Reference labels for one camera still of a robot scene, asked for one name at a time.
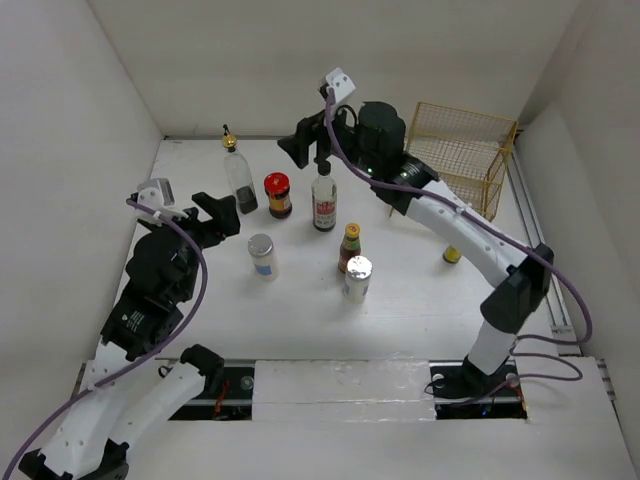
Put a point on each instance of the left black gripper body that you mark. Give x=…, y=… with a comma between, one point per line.
x=202, y=232

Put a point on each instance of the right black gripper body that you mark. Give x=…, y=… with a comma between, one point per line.
x=345, y=135

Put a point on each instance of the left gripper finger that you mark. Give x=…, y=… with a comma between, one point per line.
x=210, y=205
x=226, y=217

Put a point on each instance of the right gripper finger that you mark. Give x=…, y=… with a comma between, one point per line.
x=296, y=146
x=323, y=143

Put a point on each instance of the black cap vinegar bottle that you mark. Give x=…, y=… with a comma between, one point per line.
x=324, y=198

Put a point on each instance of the clear oil bottle gold spout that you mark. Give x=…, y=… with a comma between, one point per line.
x=238, y=173

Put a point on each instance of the red lid chili sauce jar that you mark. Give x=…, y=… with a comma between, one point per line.
x=277, y=189

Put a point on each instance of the silver lid shaker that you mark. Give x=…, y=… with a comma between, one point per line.
x=262, y=252
x=357, y=278

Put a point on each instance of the yellow cap sauce bottle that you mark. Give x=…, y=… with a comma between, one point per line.
x=350, y=246

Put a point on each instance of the small yellow oil bottle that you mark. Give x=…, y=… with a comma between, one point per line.
x=452, y=255

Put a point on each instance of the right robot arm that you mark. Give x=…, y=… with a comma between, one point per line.
x=371, y=140

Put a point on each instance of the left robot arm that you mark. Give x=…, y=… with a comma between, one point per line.
x=100, y=431

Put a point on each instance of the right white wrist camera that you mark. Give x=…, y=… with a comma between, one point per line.
x=338, y=83

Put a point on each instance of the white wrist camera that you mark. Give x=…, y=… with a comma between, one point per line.
x=338, y=83
x=157, y=195

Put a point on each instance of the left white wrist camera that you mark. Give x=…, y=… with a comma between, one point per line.
x=157, y=195

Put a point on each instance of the gold wire basket rack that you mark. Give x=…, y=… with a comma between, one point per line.
x=470, y=151

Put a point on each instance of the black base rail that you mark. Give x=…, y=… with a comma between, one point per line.
x=354, y=391

